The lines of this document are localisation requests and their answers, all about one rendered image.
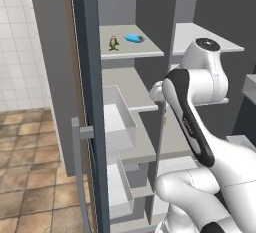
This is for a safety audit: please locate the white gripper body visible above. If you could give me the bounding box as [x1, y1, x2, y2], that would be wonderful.
[148, 80, 166, 104]

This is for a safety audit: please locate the grey freezer shelf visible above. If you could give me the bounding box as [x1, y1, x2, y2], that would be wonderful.
[117, 110, 158, 165]
[101, 66, 160, 113]
[99, 23, 165, 61]

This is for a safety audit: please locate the dark grey freezer door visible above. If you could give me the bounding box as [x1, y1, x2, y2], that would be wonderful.
[69, 0, 111, 233]

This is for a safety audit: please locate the dark grey fridge door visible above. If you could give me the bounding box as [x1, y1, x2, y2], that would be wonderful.
[225, 73, 256, 152]

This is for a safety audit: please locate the grey fridge freezer cabinet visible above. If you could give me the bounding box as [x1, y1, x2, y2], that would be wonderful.
[27, 0, 256, 233]

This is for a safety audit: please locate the blue packaged food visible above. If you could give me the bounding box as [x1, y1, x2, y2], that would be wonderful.
[123, 33, 146, 44]

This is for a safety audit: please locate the grey freezer door handle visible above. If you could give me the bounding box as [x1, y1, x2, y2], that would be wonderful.
[70, 116, 96, 233]

